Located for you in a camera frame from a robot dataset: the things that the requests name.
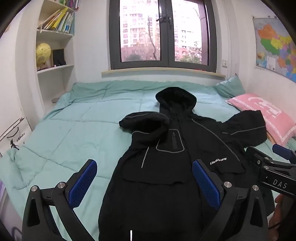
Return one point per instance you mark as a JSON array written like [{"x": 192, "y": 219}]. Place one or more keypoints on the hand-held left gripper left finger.
[{"x": 82, "y": 183}]

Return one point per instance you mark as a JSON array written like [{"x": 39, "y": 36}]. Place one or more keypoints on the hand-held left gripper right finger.
[{"x": 205, "y": 183}]

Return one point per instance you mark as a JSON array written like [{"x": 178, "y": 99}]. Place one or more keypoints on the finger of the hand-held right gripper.
[
  {"x": 256, "y": 156},
  {"x": 283, "y": 150}
]

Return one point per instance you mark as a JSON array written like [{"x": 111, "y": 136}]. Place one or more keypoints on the black hooded jacket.
[{"x": 161, "y": 185}]

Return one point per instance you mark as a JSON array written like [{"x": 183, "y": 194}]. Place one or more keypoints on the person's right hand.
[{"x": 278, "y": 208}]

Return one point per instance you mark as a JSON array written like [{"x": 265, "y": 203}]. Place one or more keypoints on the pink pillow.
[{"x": 270, "y": 115}]

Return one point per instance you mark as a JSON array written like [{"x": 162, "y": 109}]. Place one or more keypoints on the mint green quilted comforter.
[{"x": 81, "y": 129}]

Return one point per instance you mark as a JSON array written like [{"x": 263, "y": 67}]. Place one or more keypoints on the mint green pillow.
[{"x": 230, "y": 87}]

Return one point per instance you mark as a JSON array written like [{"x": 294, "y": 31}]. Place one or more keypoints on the white printed paper bag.
[{"x": 16, "y": 136}]

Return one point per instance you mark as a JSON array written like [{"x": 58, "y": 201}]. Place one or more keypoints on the small grey object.
[{"x": 54, "y": 100}]

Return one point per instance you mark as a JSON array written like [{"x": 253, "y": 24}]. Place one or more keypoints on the white bookshelf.
[{"x": 57, "y": 78}]

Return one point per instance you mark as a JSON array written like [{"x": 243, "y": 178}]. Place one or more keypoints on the pale window sill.
[{"x": 161, "y": 72}]

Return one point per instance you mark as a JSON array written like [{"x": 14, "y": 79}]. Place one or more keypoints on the black box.
[{"x": 58, "y": 58}]

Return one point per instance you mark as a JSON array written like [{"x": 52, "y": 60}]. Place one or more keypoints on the yellow globe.
[{"x": 42, "y": 53}]

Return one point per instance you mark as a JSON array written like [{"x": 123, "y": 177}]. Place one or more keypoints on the dark framed window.
[{"x": 165, "y": 34}]

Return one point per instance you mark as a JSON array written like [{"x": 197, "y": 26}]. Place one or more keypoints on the row of leaning books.
[{"x": 57, "y": 22}]

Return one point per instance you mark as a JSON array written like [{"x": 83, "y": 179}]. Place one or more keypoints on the row of upright books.
[{"x": 69, "y": 2}]

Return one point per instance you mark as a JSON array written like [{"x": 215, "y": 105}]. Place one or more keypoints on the white wall socket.
[{"x": 224, "y": 63}]

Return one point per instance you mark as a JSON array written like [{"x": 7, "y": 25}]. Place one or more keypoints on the colourful wall map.
[{"x": 275, "y": 46}]

